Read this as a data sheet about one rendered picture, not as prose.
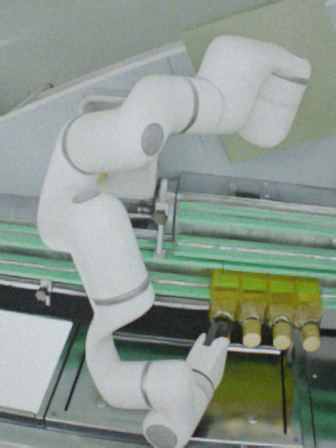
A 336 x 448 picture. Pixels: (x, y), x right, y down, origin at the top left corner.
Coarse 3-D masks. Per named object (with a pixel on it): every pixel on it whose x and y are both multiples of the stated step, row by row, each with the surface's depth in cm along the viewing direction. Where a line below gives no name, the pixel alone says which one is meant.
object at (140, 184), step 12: (96, 96) 133; (84, 108) 135; (96, 108) 141; (108, 108) 141; (144, 168) 146; (108, 180) 146; (120, 180) 146; (132, 180) 146; (144, 180) 146; (108, 192) 141; (120, 192) 141; (132, 192) 141; (144, 192) 141
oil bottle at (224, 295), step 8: (216, 272) 132; (224, 272) 132; (232, 272) 132; (216, 280) 129; (224, 280) 129; (232, 280) 129; (216, 288) 126; (224, 288) 126; (232, 288) 126; (216, 296) 123; (224, 296) 123; (232, 296) 124; (208, 304) 125; (216, 304) 122; (224, 304) 121; (232, 304) 122; (208, 312) 123; (216, 312) 122; (232, 312) 121; (232, 320) 122
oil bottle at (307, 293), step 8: (296, 280) 131; (304, 280) 131; (312, 280) 131; (296, 288) 128; (304, 288) 128; (312, 288) 128; (296, 296) 125; (304, 296) 125; (312, 296) 125; (320, 296) 125; (296, 304) 123; (304, 304) 122; (312, 304) 122; (320, 304) 122; (296, 312) 122; (304, 312) 120; (312, 312) 120; (320, 312) 121; (296, 320) 122; (304, 320) 120; (320, 320) 121; (296, 328) 122
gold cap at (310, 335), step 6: (306, 330) 116; (312, 330) 116; (318, 330) 117; (306, 336) 115; (312, 336) 114; (318, 336) 115; (306, 342) 114; (312, 342) 114; (318, 342) 114; (306, 348) 115; (312, 348) 115
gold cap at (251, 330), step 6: (246, 324) 118; (252, 324) 117; (258, 324) 118; (246, 330) 116; (252, 330) 115; (258, 330) 116; (246, 336) 115; (252, 336) 115; (258, 336) 115; (246, 342) 115; (252, 342) 115; (258, 342) 115
